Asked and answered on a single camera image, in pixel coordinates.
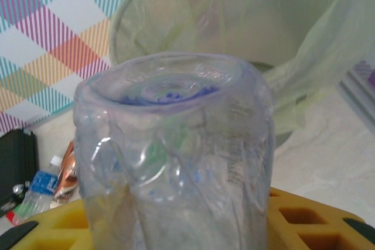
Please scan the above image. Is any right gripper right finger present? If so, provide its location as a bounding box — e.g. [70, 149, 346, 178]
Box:
[268, 187, 375, 250]

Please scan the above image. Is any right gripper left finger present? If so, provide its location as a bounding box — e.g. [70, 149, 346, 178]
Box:
[0, 198, 94, 250]

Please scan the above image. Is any shiny copper brown bottle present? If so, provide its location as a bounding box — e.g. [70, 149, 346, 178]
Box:
[52, 141, 79, 204]

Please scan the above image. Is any crushed clear bottle blue cap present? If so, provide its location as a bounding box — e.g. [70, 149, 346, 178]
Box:
[72, 52, 277, 250]

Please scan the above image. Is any green translucent trash bin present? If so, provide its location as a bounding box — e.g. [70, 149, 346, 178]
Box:
[108, 0, 364, 147]

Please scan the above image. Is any water bottle blue label white cap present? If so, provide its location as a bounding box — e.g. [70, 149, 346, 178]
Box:
[13, 155, 62, 225]

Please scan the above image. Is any black hard case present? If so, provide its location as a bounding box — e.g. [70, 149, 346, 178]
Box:
[0, 128, 39, 218]

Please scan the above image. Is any aluminium side rail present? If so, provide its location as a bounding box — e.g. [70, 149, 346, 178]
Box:
[338, 61, 375, 129]

